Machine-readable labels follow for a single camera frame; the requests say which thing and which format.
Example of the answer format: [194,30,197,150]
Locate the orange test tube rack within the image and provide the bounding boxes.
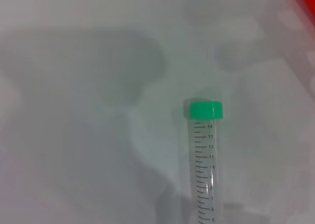
[296,0,315,25]

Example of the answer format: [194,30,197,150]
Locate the clear green-capped test tube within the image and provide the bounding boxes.
[189,100,224,224]

